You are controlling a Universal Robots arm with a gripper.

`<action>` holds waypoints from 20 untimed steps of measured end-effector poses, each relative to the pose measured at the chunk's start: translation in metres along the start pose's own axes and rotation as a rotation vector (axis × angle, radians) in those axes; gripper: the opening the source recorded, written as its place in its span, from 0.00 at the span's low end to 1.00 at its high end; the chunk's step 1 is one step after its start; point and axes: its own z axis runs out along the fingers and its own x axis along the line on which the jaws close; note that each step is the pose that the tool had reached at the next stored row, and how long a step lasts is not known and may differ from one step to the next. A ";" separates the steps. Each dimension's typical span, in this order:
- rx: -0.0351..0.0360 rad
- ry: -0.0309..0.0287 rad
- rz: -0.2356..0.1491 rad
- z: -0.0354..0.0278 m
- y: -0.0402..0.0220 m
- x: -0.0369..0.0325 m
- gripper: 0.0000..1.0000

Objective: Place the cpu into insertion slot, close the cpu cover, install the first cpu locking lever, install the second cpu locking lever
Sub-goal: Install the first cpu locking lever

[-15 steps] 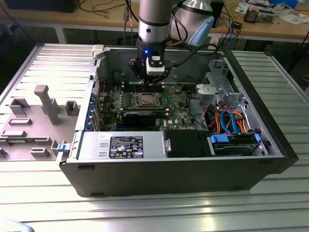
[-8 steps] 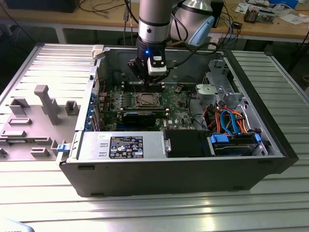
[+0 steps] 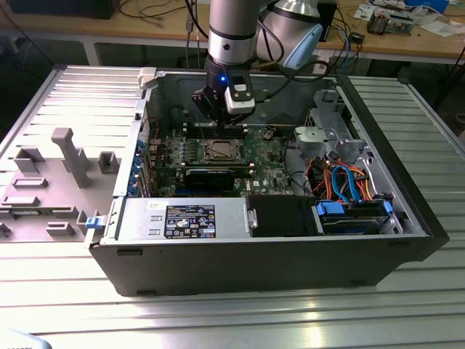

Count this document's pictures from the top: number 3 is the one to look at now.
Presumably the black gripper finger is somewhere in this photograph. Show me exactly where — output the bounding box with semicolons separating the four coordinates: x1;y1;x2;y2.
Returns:
191;88;225;129

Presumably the metal socket cover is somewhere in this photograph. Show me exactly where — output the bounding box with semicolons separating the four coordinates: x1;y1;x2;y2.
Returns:
203;139;244;163

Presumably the silver CPU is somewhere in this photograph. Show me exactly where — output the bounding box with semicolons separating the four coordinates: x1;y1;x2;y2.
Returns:
211;142;238;159

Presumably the green RAM stick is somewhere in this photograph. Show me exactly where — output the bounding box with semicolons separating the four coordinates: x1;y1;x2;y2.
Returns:
185;162;254;175

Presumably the black graphics card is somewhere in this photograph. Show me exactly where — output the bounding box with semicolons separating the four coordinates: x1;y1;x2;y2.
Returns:
183;167;236;193

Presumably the green motherboard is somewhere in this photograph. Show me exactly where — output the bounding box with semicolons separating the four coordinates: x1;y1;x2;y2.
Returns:
147;123;294;199

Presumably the silver metal drive cage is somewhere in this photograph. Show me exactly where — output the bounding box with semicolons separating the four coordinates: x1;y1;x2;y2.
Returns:
293;88;368;163

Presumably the black rating label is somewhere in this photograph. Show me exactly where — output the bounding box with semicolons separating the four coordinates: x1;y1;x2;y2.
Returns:
165;204;217;240

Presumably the black upright box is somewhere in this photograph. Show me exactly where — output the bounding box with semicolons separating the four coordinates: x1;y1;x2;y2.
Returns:
316;0;339;41

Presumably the silver power supply unit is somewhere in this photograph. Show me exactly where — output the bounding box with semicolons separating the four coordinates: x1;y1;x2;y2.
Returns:
114;198;252;241

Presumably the wooden desk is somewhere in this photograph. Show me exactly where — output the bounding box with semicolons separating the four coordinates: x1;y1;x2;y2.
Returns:
0;0;465;67

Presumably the white paper sheet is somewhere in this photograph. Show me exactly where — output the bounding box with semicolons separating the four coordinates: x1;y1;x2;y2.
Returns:
354;4;376;21

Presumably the copper finned heat sink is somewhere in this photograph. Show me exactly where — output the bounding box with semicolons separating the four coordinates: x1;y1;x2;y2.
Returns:
366;9;392;36

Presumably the black equipment case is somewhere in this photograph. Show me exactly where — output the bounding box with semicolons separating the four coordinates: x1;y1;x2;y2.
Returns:
6;0;121;21

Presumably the black PC case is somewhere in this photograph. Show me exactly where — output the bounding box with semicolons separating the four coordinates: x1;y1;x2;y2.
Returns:
84;64;450;298

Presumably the grey parts rack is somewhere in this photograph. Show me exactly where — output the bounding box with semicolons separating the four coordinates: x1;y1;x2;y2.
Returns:
0;127;123;244

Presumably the hard disk in blue carrier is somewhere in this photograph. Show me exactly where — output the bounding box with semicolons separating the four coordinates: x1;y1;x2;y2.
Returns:
311;198;395;236

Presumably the silver electronic module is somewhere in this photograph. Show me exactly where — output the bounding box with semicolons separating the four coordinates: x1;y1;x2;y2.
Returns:
388;12;416;36

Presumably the blue cardboard box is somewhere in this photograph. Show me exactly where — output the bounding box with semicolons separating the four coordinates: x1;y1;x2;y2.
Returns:
405;0;452;12

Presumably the white paper stack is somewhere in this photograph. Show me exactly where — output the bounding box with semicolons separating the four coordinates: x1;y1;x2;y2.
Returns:
419;20;461;38

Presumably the white rounded object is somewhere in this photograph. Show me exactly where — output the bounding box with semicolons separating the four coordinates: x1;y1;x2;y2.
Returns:
0;328;51;349

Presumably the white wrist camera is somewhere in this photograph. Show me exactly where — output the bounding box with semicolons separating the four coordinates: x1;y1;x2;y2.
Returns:
224;74;257;116

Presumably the black hanging cable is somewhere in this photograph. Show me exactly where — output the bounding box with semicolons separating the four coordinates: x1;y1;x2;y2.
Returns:
184;0;193;70

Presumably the black camera cable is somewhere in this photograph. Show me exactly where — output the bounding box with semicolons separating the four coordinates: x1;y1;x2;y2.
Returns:
256;60;339;103

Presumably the black cable loop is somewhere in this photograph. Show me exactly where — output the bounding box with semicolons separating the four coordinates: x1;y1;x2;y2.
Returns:
282;133;315;199

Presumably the silver metal bracket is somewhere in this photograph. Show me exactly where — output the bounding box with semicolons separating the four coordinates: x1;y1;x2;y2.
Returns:
245;206;259;230

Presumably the red wire bundle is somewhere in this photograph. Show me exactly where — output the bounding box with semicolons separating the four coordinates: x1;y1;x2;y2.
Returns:
304;158;330;196

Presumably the thin blue cable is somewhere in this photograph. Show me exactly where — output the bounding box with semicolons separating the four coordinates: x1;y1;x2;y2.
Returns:
343;34;354;66

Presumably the blue flat cable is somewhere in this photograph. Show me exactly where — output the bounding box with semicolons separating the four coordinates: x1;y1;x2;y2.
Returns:
331;163;365;204

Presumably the orange wire bundle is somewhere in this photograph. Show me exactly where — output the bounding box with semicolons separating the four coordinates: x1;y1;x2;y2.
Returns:
348;165;376;203

